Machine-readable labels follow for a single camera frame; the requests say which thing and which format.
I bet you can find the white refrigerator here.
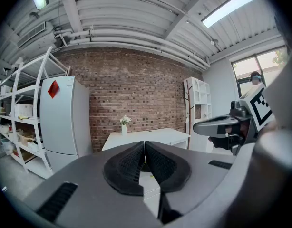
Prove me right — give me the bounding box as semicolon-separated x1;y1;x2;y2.
39;75;93;180

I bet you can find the red diamond sticker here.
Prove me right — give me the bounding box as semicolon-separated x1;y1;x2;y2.
47;80;60;99

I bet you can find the white desk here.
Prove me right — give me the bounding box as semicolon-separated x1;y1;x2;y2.
102;127;192;152

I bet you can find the white ceiling pipe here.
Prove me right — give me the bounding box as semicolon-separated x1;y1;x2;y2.
69;36;208;70
53;28;210;67

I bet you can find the white metal shelving rack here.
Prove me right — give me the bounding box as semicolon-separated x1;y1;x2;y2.
0;46;72;181

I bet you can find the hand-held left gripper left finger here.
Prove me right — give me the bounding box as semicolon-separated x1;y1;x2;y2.
23;141;162;228

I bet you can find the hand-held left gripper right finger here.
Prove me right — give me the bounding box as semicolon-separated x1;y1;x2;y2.
145;141;237;226

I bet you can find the dark framed window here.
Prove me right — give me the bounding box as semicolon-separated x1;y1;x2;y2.
230;47;289;99

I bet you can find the cardboard box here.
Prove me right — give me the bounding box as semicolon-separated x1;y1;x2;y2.
19;132;35;147

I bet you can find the white cubby cabinet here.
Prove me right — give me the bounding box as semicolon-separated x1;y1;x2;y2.
183;76;212;128

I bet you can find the white flower bouquet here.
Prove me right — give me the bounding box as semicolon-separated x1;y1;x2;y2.
119;114;132;126

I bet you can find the brown wooden coat rack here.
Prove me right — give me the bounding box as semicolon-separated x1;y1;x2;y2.
185;81;194;150

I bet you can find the ceiling air conditioner unit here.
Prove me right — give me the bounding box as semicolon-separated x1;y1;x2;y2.
16;20;55;49

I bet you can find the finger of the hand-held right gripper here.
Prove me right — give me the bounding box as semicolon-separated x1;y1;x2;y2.
193;116;240;137

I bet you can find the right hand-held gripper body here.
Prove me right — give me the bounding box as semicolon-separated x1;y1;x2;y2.
209;82;276;156

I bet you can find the white storage basket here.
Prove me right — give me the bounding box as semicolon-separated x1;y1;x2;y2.
14;103;34;118

